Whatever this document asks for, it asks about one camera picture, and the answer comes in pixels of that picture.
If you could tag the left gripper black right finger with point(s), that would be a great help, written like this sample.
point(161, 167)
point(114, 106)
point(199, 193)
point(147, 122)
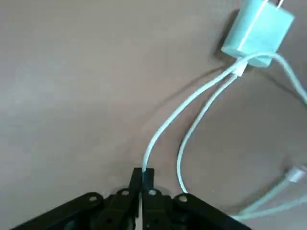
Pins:
point(182, 213)

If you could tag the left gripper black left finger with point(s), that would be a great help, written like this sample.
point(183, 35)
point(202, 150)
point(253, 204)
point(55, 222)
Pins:
point(96, 213)

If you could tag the white charger power adapter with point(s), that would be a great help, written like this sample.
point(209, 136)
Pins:
point(254, 36)

